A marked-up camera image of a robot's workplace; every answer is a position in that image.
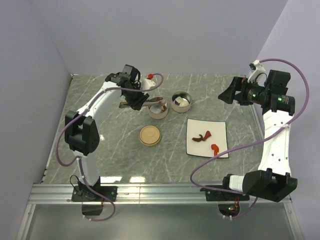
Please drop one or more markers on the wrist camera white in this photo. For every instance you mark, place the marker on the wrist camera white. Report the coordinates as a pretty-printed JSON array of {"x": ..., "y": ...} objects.
[
  {"x": 257, "y": 70},
  {"x": 147, "y": 82}
]

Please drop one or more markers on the metal serving tongs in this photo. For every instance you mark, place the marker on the metal serving tongs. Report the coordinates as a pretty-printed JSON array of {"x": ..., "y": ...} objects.
[{"x": 147, "y": 103}]

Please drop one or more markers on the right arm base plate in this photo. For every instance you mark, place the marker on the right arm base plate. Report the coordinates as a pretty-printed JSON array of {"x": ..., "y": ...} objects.
[{"x": 221, "y": 196}]

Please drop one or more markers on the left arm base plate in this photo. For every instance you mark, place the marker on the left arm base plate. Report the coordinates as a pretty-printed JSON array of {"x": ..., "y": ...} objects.
[{"x": 105, "y": 193}]

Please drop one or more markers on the steel bowl near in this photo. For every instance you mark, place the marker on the steel bowl near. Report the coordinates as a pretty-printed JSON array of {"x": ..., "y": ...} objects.
[{"x": 155, "y": 111}]

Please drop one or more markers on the dark red curved sausage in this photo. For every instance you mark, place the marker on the dark red curved sausage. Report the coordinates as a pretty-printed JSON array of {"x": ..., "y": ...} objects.
[{"x": 198, "y": 139}]

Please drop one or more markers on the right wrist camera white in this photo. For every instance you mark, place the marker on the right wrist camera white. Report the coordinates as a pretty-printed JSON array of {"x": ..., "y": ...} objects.
[{"x": 257, "y": 70}]

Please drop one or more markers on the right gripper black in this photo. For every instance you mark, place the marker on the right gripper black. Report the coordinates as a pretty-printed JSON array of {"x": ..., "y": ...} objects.
[{"x": 238, "y": 84}]

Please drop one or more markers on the white round bun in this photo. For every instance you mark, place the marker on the white round bun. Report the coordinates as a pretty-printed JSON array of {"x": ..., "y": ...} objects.
[{"x": 184, "y": 103}]

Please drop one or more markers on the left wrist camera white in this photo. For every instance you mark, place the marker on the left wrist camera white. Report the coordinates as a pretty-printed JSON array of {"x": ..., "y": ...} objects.
[{"x": 147, "y": 82}]

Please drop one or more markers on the white square plate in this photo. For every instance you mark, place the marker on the white square plate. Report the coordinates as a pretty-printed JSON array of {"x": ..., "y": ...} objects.
[{"x": 194, "y": 128}]

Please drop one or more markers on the red bacon strip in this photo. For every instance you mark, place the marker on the red bacon strip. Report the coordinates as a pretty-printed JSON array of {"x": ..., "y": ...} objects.
[{"x": 207, "y": 135}]

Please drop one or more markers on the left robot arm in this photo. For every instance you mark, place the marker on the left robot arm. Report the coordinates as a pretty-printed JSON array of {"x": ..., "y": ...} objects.
[{"x": 81, "y": 126}]

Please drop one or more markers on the orange shrimp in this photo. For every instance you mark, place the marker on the orange shrimp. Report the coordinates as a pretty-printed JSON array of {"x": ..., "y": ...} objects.
[{"x": 215, "y": 149}]

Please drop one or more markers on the sushi roll piece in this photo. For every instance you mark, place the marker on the sushi roll piece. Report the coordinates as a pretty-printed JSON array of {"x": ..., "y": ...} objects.
[{"x": 178, "y": 100}]

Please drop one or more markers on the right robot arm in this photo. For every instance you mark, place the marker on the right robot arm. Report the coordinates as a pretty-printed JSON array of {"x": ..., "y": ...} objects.
[{"x": 272, "y": 180}]

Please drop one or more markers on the brown sausage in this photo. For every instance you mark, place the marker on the brown sausage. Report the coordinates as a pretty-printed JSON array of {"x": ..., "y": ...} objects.
[{"x": 163, "y": 105}]

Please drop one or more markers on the beige round lunch box lid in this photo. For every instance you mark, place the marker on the beige round lunch box lid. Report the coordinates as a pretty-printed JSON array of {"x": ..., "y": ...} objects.
[{"x": 150, "y": 135}]

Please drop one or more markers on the steel bowl far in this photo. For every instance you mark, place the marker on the steel bowl far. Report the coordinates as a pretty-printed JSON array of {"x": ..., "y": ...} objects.
[{"x": 185, "y": 95}]

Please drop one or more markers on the steel bowl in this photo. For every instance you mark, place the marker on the steel bowl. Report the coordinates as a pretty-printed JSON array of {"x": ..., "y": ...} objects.
[
  {"x": 185, "y": 95},
  {"x": 155, "y": 111}
]

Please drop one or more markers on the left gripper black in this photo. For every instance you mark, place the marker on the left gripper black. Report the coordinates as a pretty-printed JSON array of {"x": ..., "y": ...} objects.
[{"x": 137, "y": 104}]

